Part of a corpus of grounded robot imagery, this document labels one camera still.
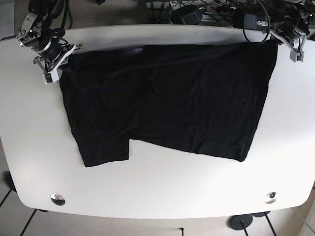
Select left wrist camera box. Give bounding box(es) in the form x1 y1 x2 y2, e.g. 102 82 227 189
290 51 304 62

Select black round stand base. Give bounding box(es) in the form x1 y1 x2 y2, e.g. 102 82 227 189
228 214 253 231

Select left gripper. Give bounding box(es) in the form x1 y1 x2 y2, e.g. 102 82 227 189
270 23 307 56

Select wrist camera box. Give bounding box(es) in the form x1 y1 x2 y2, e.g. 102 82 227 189
42 70 60 85
290 51 304 62

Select tangled black cables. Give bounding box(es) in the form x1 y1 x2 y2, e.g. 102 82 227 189
145 0 271 30

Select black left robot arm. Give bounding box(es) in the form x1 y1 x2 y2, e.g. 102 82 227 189
240 0 315 62

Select left silver table grommet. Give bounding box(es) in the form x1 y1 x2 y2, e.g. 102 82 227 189
50 193 65 206

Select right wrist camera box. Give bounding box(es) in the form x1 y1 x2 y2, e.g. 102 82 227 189
42 70 60 85

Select black power adapter box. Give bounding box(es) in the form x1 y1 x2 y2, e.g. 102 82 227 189
171 4 203 25

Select right silver table grommet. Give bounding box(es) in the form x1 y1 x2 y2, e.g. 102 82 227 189
264 192 277 205

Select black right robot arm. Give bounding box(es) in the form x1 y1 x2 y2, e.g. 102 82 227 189
16 0 80 83

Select silver table grommet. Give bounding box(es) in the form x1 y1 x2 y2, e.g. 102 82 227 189
50 193 65 206
264 192 277 205

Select black T-shirt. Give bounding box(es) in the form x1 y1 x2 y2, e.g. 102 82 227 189
60 40 278 167

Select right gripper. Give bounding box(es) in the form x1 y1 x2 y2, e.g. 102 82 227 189
33 43 83 75

